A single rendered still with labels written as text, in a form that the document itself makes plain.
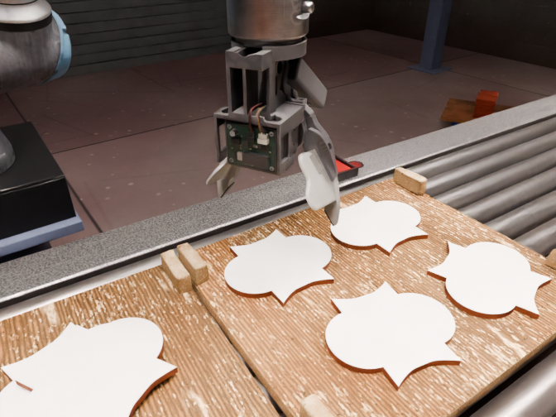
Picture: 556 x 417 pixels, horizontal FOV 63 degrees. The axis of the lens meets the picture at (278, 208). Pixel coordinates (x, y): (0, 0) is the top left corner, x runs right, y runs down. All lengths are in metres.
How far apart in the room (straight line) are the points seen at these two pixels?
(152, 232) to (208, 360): 0.28
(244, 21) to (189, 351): 0.32
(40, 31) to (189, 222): 0.38
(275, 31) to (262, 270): 0.29
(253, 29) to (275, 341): 0.31
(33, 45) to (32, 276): 0.37
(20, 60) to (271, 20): 0.53
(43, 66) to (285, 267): 0.54
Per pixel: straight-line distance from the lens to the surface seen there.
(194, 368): 0.48
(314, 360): 0.48
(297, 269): 0.56
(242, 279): 0.55
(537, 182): 0.93
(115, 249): 0.69
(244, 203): 0.75
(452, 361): 0.50
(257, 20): 0.41
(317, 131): 0.47
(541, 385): 0.54
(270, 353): 0.48
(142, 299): 0.56
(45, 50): 0.87
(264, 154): 0.43
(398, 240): 0.63
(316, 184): 0.47
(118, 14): 5.35
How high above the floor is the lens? 1.30
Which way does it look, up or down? 32 degrees down
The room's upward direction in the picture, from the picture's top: straight up
